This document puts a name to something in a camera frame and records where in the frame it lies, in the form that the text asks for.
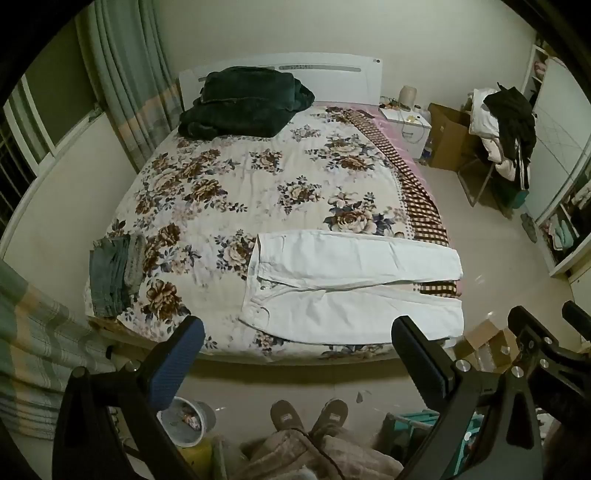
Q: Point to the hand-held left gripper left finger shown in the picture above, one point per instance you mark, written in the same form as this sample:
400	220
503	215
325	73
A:
178	364

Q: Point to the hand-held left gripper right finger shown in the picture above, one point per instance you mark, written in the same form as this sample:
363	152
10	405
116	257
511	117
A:
415	355

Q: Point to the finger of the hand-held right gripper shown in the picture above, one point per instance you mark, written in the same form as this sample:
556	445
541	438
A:
577	312
568	369

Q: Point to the white pants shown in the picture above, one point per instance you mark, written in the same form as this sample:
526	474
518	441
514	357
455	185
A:
346	258

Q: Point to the grey trash bin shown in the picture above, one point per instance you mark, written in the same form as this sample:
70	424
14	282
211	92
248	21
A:
203	415

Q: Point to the teal plastic basket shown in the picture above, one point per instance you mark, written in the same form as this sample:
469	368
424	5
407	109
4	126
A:
415	417

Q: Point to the small open cardboard box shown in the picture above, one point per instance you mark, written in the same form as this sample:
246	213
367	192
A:
485	337

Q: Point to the yellow container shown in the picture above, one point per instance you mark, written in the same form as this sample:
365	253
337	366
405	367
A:
196	457

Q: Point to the grey floor slipper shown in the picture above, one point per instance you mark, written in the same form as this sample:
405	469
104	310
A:
529	227

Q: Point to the grey slippers feet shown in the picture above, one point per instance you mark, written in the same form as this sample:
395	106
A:
330	413

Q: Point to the folded grey garment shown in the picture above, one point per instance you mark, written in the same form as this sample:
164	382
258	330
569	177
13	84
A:
135	263

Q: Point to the folded grey-green clothes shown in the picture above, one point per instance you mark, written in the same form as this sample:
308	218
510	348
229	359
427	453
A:
108	277

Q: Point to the brown slipper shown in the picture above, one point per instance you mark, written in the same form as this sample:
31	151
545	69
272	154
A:
286	415

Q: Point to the person's beige fleece robe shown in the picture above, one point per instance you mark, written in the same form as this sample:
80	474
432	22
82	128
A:
277	457

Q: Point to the plaid green curtain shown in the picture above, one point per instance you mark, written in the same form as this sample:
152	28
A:
32	346

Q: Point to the brown checked bed sheet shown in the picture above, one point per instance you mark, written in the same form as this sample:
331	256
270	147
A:
415	194

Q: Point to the white wardrobe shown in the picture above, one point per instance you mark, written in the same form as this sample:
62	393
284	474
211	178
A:
554	138

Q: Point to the floral bed blanket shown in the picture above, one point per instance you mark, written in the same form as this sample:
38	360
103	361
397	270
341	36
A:
231	184

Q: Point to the black garment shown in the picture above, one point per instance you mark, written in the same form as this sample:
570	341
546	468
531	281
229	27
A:
512	115

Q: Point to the large brown cardboard box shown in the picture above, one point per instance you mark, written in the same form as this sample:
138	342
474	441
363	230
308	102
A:
450	138

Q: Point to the white garment pile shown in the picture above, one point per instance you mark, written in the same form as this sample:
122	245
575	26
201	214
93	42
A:
485	115

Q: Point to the white nightstand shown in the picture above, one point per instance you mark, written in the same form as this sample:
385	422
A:
411	134

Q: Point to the beige bedside lamp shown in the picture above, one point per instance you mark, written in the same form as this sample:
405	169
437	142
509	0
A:
407	96

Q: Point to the dark green fleece blanket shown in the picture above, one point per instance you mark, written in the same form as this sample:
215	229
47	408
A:
240	106

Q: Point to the window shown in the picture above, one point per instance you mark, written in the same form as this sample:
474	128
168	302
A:
27	120

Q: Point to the white bed headboard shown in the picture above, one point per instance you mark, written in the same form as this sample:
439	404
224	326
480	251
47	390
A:
323	78

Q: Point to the green pleated curtain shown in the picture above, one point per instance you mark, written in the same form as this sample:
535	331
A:
124	69

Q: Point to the metal frame chair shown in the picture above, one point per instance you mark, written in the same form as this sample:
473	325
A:
475	180

